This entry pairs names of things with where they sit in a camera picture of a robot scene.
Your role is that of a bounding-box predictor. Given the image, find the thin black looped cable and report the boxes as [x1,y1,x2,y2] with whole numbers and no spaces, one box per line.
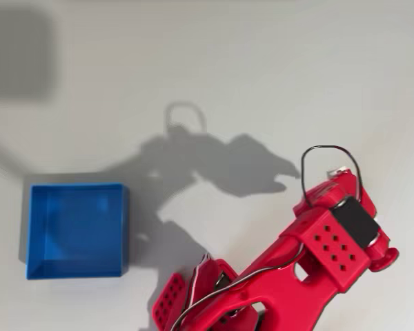
[300,145,363,209]

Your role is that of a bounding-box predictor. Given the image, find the white red striped cable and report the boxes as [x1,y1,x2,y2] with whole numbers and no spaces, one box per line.
[188,253,212,311]

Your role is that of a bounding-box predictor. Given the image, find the blue square tray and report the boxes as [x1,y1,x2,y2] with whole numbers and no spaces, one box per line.
[25,182,130,281]

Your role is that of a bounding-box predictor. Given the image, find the black red white servo cable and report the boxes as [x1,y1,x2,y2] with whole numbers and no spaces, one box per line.
[170,241,305,331]

